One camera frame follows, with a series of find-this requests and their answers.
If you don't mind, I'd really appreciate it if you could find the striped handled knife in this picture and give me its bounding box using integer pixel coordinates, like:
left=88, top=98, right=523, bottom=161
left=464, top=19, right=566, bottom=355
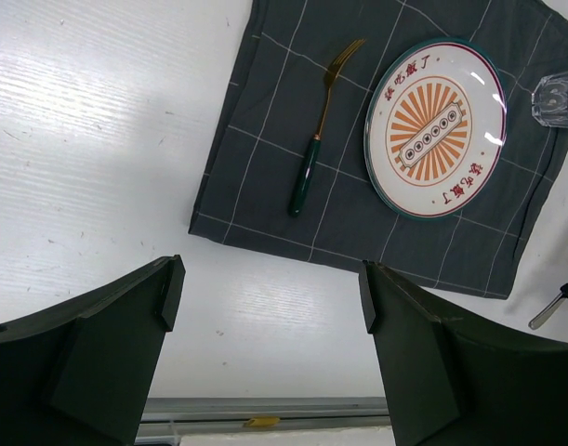
left=528, top=295, right=566, bottom=330

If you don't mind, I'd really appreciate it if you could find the aluminium front rail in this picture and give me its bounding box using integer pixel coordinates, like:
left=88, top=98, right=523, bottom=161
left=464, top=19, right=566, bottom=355
left=136, top=397, right=390, bottom=445

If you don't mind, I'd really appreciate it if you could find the clear drinking glass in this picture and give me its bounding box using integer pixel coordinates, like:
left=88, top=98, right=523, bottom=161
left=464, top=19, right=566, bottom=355
left=531, top=71, right=568, bottom=128

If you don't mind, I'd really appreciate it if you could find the orange sunburst patterned plate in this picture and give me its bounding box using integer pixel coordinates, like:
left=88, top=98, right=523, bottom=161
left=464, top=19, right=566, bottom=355
left=363, top=38, right=508, bottom=219

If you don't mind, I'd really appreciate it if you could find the green handled gold fork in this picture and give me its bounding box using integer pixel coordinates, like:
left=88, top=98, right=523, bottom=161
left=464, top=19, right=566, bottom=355
left=287, top=38, right=366, bottom=217

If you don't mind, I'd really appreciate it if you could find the dark checked cloth placemat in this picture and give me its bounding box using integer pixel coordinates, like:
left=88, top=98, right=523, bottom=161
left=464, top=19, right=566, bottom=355
left=190, top=1, right=568, bottom=299

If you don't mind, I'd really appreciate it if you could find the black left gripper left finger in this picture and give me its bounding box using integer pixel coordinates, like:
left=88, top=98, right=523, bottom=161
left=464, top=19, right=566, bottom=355
left=0, top=256, right=186, bottom=445

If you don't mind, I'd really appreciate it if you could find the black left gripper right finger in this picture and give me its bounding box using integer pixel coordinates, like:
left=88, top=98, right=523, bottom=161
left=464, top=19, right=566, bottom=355
left=359, top=261, right=568, bottom=445

